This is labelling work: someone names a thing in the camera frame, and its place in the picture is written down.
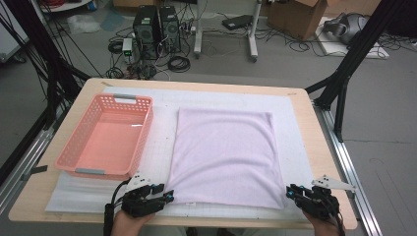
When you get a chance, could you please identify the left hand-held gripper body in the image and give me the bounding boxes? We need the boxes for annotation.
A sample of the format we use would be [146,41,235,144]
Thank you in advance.
[120,171,165,218]

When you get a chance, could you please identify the grey rounded device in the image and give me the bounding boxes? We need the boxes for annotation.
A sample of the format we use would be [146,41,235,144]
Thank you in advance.
[323,12,370,45]

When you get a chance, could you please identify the white grid mat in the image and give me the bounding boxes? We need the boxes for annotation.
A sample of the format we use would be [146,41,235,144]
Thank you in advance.
[44,86,318,221]

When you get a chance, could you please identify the black flat box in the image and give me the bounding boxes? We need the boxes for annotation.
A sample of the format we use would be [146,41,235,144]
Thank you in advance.
[221,14,254,31]

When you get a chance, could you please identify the teal sheet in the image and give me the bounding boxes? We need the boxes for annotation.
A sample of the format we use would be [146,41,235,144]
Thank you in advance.
[99,9,126,32]

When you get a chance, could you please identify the clear plastic bag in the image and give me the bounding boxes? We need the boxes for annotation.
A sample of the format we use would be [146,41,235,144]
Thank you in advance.
[67,13,102,35]

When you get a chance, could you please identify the black computer tower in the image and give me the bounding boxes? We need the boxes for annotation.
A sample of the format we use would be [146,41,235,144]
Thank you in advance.
[132,5,161,61]
[158,5,182,54]

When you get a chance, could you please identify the lilac printed towel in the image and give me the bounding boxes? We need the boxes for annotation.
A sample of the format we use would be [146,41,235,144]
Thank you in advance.
[165,107,287,210]

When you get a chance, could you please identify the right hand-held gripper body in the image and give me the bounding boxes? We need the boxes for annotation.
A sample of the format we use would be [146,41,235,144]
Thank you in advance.
[294,175,357,221]

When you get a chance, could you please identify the brown cardboard box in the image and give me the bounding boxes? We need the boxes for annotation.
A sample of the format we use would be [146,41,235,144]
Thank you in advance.
[266,0,328,41]

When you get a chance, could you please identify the coiled black cable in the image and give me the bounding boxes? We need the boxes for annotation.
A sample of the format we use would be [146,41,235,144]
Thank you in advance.
[167,55,192,74]

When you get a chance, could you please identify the aluminium rail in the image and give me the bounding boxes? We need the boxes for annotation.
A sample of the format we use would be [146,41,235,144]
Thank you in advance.
[313,104,383,236]
[0,127,55,214]

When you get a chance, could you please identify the pink plastic basket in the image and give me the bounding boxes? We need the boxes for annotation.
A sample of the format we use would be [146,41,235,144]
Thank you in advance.
[54,92,155,181]

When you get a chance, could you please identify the small white box green light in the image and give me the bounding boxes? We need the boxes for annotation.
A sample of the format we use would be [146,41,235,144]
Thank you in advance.
[121,37,134,57]

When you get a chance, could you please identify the person's right hand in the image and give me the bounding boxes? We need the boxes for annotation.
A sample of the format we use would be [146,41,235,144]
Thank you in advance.
[303,210,345,236]

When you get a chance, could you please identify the black metal frame stand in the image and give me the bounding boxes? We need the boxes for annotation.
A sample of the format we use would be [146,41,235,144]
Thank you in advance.
[304,0,417,143]
[0,0,91,129]

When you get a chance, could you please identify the white cabinet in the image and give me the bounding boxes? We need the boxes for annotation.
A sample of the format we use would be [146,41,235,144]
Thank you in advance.
[0,3,30,63]

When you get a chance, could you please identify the person's left hand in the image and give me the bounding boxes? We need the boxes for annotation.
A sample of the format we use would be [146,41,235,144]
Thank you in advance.
[110,209,155,236]

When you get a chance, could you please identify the white floor board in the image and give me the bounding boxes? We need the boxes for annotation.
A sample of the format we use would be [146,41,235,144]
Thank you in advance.
[316,16,390,60]

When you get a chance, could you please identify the white stand leg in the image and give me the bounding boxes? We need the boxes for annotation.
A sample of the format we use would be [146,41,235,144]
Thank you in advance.
[193,0,205,59]
[247,0,264,63]

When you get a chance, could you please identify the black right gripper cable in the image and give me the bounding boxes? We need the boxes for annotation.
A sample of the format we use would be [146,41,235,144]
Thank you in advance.
[328,196,346,236]

